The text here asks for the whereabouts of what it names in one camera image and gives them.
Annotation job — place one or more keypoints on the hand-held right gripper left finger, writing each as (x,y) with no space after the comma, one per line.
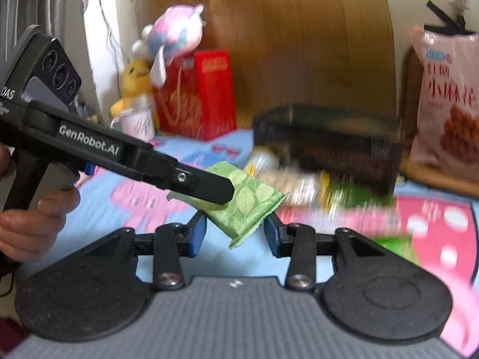
(199,233)

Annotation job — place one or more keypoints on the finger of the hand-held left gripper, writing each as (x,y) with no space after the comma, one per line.
(202,187)

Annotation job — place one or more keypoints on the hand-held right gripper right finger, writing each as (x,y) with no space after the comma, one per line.
(271,236)

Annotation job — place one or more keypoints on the green leaf-print snack packet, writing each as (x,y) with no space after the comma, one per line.
(249,204)

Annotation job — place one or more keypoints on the black cardboard box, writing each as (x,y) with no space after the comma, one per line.
(329,146)

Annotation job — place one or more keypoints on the person's left hand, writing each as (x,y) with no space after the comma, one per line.
(33,228)

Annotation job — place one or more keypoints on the pile of mixed snack packets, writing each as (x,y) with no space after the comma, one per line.
(299,189)

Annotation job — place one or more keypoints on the white cup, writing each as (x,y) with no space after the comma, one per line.
(140,125)

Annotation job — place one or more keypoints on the printed blanket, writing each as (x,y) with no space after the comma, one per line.
(123,198)

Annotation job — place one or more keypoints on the yellow duck plush toy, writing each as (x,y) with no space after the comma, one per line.
(136,78)

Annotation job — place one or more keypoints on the red gift bag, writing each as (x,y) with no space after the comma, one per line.
(176,104)

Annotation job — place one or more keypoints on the pink and blue plush toy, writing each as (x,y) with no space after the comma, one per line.
(172,33)

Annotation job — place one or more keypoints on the grey cabinet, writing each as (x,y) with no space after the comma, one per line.
(56,0)

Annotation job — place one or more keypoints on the wooden headboard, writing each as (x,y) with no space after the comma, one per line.
(299,45)

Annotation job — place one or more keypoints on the pink snack bag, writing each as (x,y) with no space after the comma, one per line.
(449,101)

